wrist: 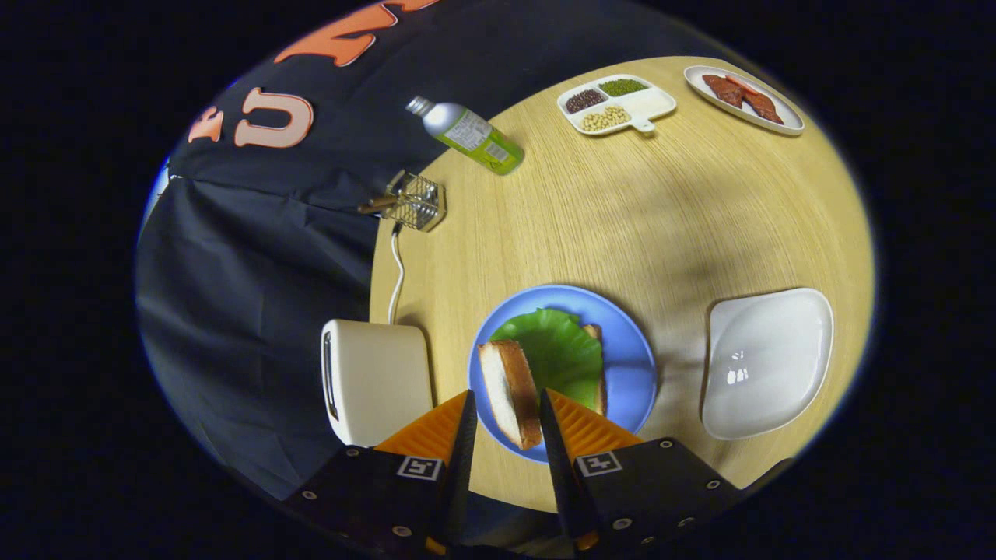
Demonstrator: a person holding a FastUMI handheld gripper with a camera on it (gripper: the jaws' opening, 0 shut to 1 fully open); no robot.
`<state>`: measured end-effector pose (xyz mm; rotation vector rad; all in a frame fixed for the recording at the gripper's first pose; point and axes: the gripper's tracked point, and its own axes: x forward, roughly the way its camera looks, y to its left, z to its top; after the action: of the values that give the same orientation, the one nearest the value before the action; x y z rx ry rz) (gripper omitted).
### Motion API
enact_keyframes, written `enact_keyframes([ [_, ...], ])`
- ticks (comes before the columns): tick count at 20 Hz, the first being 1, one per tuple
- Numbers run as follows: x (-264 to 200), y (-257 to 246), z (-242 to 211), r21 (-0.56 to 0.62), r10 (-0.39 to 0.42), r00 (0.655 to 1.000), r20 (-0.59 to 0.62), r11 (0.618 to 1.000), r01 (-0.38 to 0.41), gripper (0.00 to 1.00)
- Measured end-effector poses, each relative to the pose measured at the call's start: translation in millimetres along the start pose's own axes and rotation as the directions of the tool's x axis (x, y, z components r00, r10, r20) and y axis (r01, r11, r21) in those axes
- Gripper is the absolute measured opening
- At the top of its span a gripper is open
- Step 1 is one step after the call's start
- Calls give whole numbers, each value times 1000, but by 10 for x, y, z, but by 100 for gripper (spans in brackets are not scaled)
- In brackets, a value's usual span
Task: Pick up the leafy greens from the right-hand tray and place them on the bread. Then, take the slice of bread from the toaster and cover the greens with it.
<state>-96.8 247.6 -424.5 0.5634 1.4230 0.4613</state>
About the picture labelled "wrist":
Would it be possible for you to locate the white toaster cable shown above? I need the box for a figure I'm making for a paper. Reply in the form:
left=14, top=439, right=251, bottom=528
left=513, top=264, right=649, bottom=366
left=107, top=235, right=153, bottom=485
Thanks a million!
left=387, top=222, right=407, bottom=325

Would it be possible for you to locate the white toaster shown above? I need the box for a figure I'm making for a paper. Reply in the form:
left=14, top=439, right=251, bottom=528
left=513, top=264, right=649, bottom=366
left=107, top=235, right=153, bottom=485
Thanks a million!
left=321, top=318, right=434, bottom=448

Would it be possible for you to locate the blue round plate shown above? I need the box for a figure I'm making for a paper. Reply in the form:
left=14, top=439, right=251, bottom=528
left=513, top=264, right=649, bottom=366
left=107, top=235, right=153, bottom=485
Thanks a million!
left=467, top=284, right=658, bottom=465

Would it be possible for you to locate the green lettuce leaf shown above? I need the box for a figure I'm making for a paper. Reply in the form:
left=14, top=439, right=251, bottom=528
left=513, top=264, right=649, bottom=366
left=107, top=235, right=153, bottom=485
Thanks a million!
left=489, top=308, right=605, bottom=411

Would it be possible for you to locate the brown meat slice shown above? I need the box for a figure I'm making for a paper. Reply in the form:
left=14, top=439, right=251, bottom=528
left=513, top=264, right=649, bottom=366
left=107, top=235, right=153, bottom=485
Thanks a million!
left=743, top=89, right=784, bottom=125
left=702, top=74, right=745, bottom=108

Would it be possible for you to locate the white bread slice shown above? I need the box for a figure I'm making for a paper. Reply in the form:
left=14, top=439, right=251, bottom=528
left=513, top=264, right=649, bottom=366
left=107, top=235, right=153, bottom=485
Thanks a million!
left=582, top=323, right=608, bottom=417

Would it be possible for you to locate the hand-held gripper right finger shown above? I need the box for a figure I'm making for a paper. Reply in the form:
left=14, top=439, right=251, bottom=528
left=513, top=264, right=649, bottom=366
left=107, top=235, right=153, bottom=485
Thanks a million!
left=538, top=389, right=748, bottom=555

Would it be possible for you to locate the pile of yellow soybeans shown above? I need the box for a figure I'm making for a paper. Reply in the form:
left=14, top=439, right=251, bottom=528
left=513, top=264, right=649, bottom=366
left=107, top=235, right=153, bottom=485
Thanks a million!
left=580, top=106, right=631, bottom=132

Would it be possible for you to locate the white square plate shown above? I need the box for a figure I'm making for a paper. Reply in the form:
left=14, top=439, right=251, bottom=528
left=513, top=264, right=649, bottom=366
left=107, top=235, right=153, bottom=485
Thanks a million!
left=701, top=287, right=835, bottom=442

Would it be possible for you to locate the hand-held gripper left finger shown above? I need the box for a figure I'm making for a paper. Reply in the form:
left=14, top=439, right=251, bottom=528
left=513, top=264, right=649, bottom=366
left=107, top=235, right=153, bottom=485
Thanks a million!
left=284, top=390, right=478, bottom=557

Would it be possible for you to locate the white oval plate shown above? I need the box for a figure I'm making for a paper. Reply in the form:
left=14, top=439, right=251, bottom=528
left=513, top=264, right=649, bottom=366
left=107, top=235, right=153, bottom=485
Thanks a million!
left=684, top=65, right=805, bottom=137

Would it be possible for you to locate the metal wire basket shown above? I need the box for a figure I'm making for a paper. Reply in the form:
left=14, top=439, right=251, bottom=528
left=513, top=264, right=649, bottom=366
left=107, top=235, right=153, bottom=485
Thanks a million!
left=385, top=170, right=448, bottom=233

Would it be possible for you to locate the white divided dish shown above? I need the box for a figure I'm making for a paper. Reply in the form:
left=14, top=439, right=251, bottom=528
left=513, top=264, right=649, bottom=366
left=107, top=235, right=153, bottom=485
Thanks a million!
left=556, top=74, right=678, bottom=138

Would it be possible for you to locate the toasted bread slice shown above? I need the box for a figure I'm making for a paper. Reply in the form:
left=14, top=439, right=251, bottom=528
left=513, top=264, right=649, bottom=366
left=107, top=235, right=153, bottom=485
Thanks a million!
left=478, top=339, right=544, bottom=451

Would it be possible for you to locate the green label metal bottle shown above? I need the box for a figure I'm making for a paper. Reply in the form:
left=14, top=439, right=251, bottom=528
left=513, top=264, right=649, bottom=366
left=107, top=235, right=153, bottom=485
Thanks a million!
left=405, top=96, right=526, bottom=177

